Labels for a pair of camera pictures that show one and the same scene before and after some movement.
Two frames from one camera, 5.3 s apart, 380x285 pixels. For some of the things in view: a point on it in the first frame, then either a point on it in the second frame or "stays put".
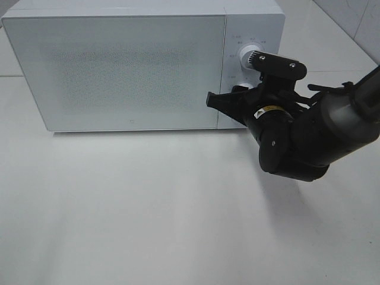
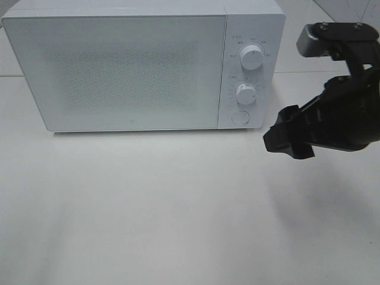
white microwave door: (122, 73) stays put
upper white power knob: (245, 53) stays put
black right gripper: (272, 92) → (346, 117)
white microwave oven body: (129, 65) stays put
